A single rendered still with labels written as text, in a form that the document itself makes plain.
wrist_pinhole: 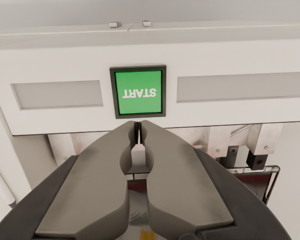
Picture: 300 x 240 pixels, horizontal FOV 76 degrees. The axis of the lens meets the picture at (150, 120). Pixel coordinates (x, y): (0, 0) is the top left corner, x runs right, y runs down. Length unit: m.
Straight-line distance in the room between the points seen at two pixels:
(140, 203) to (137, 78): 0.27
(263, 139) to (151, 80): 0.22
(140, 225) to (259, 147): 0.28
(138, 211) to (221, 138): 0.22
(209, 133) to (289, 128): 0.23
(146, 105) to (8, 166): 0.19
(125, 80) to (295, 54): 0.17
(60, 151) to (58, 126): 0.09
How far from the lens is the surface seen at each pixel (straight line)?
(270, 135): 0.36
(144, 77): 0.20
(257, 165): 0.39
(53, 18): 1.24
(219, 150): 0.33
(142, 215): 0.44
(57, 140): 0.32
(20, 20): 1.31
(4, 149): 0.28
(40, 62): 0.22
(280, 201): 0.66
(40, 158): 0.33
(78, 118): 0.23
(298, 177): 0.62
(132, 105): 0.21
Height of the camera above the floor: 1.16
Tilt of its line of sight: 62 degrees down
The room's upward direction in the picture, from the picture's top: 174 degrees clockwise
